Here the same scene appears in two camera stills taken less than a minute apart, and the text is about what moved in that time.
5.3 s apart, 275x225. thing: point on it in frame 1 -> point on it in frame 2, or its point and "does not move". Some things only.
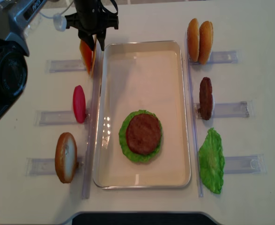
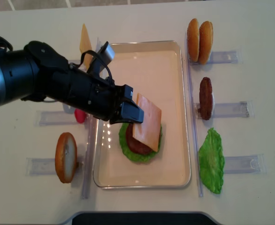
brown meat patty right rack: (205, 98) does not move
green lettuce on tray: (126, 150) does not move
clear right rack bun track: (220, 57) does not move
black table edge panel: (140, 218) does not move
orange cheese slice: (86, 53) -> (149, 131)
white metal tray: (147, 75) does not move
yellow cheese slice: (94, 37) -> (85, 46)
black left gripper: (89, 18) -> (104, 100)
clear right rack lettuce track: (254, 164) does not move
